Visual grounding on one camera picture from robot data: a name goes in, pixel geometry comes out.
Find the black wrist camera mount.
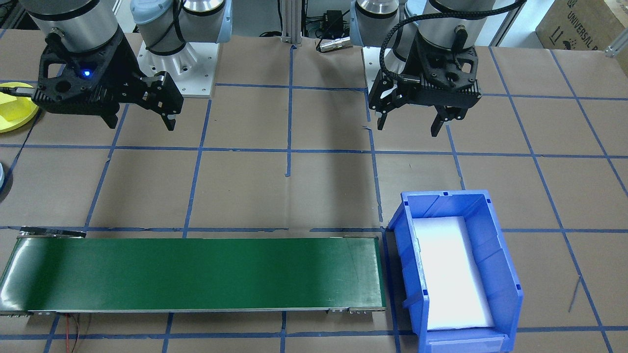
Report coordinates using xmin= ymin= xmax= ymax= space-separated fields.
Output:
xmin=392 ymin=32 xmax=482 ymax=109
xmin=31 ymin=27 xmax=148 ymax=117

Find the thin red wire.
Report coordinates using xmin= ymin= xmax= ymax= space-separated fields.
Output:
xmin=65 ymin=314 xmax=82 ymax=353

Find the brown cardboard box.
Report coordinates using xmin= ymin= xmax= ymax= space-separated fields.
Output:
xmin=535 ymin=0 xmax=628 ymax=52

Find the white foam pad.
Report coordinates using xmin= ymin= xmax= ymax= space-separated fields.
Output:
xmin=412 ymin=216 xmax=495 ymax=330

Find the yellow round plate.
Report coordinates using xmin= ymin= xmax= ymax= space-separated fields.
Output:
xmin=0 ymin=82 xmax=41 ymax=134

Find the black adapter box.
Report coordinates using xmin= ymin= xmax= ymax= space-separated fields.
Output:
xmin=323 ymin=10 xmax=345 ymax=36

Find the green conveyor belt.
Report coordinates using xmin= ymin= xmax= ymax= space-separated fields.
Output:
xmin=0 ymin=227 xmax=388 ymax=317

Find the blue plastic storage bin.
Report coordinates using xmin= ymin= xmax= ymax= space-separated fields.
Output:
xmin=388 ymin=190 xmax=524 ymax=353

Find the yellow foam block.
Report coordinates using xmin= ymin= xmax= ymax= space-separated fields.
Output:
xmin=0 ymin=96 xmax=24 ymax=123

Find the silver metal connector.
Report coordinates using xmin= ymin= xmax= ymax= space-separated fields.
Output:
xmin=315 ymin=38 xmax=352 ymax=53

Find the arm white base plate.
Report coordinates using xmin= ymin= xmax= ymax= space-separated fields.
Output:
xmin=136 ymin=42 xmax=220 ymax=99
xmin=362 ymin=46 xmax=393 ymax=91

